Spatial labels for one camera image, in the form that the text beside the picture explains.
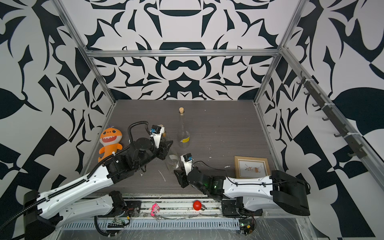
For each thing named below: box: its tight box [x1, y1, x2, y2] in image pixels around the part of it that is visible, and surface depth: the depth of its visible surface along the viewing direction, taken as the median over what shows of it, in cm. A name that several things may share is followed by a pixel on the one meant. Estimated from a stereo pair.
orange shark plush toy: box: [97, 126, 123, 163], surface depth 92 cm
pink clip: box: [149, 203, 160, 217], surface depth 76 cm
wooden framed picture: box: [234, 155, 271, 179], surface depth 89 cm
